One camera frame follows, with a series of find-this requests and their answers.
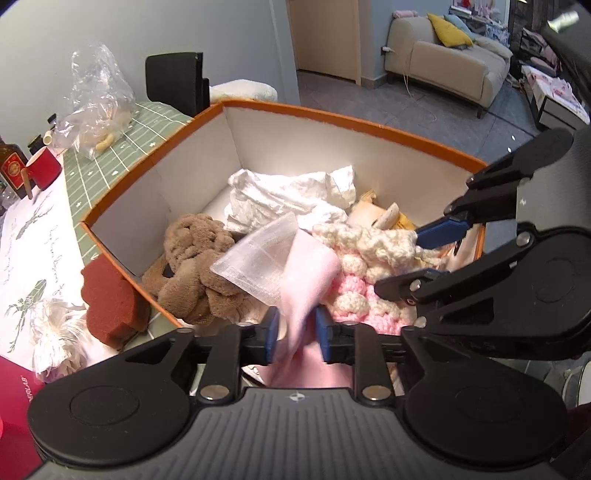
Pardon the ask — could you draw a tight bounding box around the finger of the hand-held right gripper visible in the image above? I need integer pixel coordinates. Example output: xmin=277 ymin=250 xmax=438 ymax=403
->
xmin=374 ymin=231 xmax=539 ymax=340
xmin=416 ymin=128 xmax=574 ymax=249

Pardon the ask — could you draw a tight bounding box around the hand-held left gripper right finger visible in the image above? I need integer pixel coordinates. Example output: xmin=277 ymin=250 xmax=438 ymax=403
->
xmin=315 ymin=307 xmax=446 ymax=402

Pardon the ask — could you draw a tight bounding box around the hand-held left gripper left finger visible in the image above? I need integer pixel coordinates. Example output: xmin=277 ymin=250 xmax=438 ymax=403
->
xmin=124 ymin=307 xmax=281 ymax=402

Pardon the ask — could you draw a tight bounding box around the pink and cream crochet piece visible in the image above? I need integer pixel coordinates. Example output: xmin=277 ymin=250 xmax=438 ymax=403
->
xmin=313 ymin=222 xmax=444 ymax=335

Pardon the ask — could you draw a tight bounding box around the pink cloth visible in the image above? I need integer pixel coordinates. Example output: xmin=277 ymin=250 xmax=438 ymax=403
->
xmin=263 ymin=229 xmax=352 ymax=388

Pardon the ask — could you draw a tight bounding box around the translucent white mesh cloth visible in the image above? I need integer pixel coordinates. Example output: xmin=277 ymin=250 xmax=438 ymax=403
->
xmin=210 ymin=212 xmax=301 ymax=305

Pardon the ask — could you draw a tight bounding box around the brown plush toy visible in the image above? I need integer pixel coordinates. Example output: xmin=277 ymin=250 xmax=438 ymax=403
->
xmin=141 ymin=213 xmax=252 ymax=324

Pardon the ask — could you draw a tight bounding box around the orange cardboard box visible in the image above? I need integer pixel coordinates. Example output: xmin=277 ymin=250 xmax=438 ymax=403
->
xmin=78 ymin=99 xmax=490 ymax=328

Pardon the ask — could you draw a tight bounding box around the reddish brown sponge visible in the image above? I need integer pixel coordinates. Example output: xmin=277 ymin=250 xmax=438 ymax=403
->
xmin=80 ymin=256 xmax=152 ymax=348

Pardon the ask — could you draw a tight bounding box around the beige sofa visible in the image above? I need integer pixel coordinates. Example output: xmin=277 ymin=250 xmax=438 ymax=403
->
xmin=384 ymin=14 xmax=514 ymax=118

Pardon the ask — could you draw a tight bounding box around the white low table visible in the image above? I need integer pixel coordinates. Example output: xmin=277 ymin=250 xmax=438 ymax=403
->
xmin=522 ymin=65 xmax=591 ymax=134

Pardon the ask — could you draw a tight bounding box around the yellow pillow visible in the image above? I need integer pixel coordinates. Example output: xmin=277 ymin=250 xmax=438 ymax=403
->
xmin=427 ymin=13 xmax=474 ymax=47

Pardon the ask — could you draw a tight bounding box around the light blue pillow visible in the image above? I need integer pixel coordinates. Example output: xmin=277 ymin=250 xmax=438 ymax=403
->
xmin=444 ymin=14 xmax=481 ymax=34

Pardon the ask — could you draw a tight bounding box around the white ribbon bunch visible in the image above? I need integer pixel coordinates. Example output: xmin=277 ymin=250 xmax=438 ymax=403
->
xmin=31 ymin=298 xmax=89 ymax=374

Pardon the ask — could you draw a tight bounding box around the beige door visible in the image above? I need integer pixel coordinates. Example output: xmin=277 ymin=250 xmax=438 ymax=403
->
xmin=286 ymin=0 xmax=362 ymax=86

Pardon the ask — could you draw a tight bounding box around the green checked tablecloth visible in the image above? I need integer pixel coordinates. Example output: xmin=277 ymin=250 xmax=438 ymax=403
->
xmin=60 ymin=102 xmax=195 ymax=352

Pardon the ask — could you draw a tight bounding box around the white chair cushion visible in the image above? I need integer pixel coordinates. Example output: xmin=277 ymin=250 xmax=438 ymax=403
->
xmin=209 ymin=79 xmax=279 ymax=104

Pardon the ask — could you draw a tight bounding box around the white printed table runner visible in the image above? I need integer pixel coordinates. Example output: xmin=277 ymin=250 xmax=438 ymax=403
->
xmin=0 ymin=185 xmax=93 ymax=365

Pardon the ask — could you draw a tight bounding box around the magenta cube box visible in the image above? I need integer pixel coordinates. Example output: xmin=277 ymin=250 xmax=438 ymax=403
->
xmin=0 ymin=357 xmax=47 ymax=480

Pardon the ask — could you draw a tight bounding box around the black chair with white cushion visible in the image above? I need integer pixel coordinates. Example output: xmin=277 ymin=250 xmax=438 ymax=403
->
xmin=145 ymin=52 xmax=211 ymax=118

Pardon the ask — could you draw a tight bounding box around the clear plastic bag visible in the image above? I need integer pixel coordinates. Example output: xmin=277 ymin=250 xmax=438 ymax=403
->
xmin=54 ymin=44 xmax=137 ymax=160

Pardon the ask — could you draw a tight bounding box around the amber liquor bottle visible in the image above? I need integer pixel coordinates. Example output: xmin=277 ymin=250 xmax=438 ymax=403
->
xmin=0 ymin=136 xmax=29 ymax=199

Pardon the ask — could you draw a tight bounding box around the thin floor cable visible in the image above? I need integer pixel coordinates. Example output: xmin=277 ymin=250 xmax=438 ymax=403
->
xmin=402 ymin=51 xmax=437 ymax=123

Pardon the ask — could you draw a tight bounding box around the red mug with wooden handle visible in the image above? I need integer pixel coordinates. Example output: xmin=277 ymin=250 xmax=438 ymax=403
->
xmin=21 ymin=148 xmax=63 ymax=200

